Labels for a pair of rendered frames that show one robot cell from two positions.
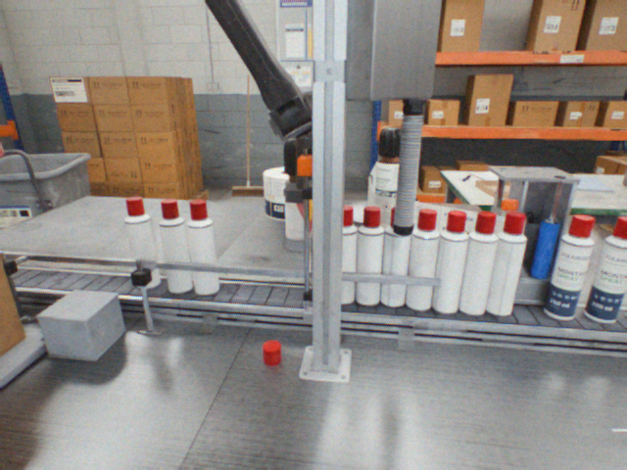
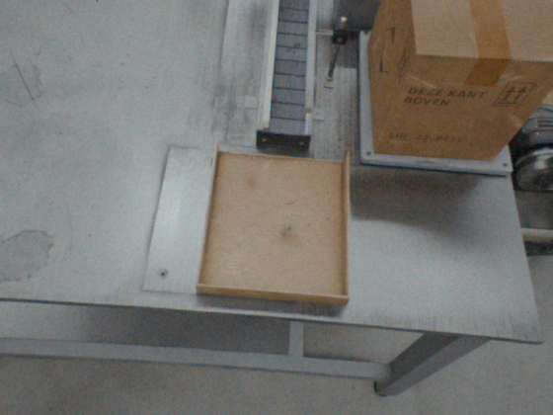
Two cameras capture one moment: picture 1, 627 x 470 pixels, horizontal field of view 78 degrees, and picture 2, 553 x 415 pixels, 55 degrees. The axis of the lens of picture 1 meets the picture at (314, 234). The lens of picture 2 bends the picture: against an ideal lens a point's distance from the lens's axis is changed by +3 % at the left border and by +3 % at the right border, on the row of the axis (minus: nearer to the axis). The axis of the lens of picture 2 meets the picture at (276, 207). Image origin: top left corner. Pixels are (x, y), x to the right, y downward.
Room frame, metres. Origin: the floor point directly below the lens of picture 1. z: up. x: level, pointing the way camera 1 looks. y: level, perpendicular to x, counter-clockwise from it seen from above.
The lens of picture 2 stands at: (0.96, 1.42, 1.70)
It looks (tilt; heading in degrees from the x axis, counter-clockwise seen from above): 61 degrees down; 258
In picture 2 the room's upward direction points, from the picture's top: 9 degrees clockwise
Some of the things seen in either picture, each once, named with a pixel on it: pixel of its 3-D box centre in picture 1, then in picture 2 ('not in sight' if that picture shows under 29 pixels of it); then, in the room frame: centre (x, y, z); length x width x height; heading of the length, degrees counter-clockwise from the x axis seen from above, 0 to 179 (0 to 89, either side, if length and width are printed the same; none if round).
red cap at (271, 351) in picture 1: (271, 352); not in sight; (0.58, 0.08, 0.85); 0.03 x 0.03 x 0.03
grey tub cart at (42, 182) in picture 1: (36, 208); not in sight; (2.69, 2.02, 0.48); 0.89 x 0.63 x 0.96; 12
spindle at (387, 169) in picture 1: (389, 170); not in sight; (1.29, -0.25, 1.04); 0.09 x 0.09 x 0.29
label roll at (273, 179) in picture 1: (292, 192); not in sight; (1.32, 0.08, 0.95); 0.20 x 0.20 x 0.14
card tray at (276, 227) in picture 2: not in sight; (277, 217); (0.86, 0.99, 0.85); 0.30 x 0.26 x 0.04; 82
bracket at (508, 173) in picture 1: (530, 173); not in sight; (0.76, -0.43, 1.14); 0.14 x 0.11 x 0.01; 82
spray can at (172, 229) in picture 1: (174, 247); not in sight; (0.76, 0.30, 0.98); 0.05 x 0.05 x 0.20
